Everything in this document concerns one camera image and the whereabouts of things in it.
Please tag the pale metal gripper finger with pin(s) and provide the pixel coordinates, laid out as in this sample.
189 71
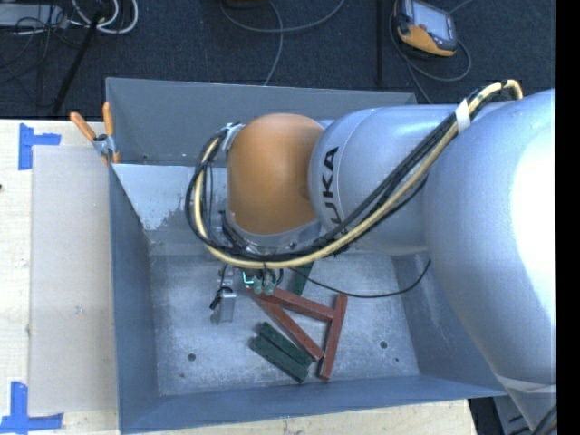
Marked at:
225 308
225 283

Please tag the grey metal bin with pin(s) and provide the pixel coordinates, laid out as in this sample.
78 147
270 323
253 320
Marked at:
204 333

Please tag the dark green flat block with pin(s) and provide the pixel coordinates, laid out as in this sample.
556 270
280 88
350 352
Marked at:
278 360
300 281
286 343

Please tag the red-brown flat block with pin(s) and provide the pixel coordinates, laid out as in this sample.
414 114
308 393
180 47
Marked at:
334 335
290 329
304 305

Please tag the pale flat board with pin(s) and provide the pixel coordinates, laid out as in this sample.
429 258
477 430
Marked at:
68 288

